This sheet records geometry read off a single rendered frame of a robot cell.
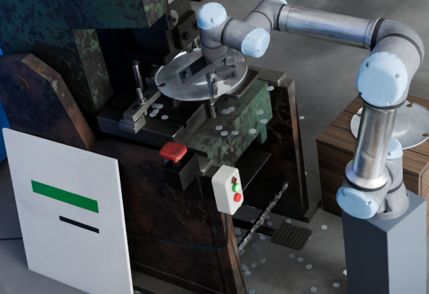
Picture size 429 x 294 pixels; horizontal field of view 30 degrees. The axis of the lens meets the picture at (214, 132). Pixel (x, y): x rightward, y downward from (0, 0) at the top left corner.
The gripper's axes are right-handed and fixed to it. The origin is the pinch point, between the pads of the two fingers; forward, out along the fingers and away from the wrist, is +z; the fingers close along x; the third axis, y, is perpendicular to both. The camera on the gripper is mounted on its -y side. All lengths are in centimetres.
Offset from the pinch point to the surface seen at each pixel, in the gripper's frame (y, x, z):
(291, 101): 29.2, 8.9, 28.4
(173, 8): -3.6, 22.8, -15.6
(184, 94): -7.3, 5.2, 3.1
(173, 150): -16.5, -16.3, -2.1
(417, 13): 134, 100, 118
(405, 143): 63, -12, 43
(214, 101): 2.0, 5.5, 11.1
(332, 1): 102, 132, 129
